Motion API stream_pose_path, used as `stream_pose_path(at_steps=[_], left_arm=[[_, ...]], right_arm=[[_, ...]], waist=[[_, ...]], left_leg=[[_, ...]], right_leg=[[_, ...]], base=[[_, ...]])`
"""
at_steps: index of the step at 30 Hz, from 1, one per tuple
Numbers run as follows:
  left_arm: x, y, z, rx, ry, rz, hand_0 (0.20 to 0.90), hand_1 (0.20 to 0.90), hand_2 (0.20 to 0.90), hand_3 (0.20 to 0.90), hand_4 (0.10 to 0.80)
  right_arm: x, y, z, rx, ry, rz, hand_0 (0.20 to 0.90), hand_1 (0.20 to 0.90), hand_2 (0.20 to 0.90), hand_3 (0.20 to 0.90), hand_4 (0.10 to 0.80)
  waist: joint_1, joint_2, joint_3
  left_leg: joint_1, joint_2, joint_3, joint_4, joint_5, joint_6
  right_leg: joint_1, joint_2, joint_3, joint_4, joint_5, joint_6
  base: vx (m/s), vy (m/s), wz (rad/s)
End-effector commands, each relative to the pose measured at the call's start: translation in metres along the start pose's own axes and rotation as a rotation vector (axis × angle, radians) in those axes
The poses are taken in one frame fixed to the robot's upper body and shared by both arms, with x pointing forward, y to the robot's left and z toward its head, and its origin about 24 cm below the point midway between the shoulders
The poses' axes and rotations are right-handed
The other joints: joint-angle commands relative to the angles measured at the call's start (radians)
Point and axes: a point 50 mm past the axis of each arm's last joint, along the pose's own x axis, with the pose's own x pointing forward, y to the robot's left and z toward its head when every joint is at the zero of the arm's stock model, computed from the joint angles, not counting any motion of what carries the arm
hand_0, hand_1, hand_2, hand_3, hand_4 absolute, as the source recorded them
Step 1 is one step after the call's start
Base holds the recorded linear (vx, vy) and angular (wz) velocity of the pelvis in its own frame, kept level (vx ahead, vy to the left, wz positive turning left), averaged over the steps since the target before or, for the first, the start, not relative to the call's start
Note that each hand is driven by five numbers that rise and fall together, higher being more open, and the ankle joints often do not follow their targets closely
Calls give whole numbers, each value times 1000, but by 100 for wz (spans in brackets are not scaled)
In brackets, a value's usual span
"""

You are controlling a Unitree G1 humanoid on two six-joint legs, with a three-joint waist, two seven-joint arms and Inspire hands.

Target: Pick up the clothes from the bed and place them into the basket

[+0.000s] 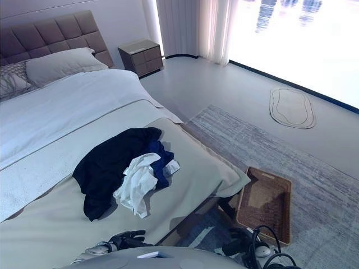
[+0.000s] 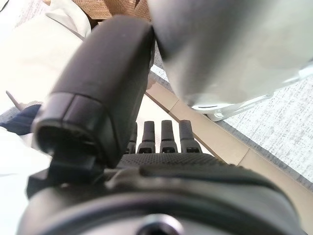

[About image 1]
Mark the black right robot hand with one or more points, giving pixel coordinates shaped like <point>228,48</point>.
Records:
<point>238,241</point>

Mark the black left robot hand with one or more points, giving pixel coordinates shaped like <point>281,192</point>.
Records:
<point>127,238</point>

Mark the white garment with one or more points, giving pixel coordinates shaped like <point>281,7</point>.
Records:
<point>137,185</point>

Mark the black garment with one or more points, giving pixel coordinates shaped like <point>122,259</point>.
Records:
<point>106,173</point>

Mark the dark blue garment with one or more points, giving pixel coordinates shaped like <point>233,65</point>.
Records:
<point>160,173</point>

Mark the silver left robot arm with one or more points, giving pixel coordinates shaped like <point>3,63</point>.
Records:
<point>98,248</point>

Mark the brown woven basket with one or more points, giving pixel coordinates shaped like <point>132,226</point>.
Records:
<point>263,213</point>

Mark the grey robot torso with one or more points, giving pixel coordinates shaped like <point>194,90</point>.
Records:
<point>168,262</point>

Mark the large grey striped rug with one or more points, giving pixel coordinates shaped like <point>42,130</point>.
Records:
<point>308,182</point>

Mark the oval grey outlined rug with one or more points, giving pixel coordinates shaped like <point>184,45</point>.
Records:
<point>291,107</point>

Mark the white duvet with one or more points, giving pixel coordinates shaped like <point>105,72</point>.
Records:
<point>70,106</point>

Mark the brown nightstand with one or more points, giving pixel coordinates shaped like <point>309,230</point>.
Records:
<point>140,59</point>

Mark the plain white pillow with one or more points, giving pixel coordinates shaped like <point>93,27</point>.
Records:
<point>64,65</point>

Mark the grey patterned cushion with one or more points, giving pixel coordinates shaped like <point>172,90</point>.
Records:
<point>11,78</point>

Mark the sheer pale curtain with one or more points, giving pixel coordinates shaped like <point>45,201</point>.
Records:
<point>216,30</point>

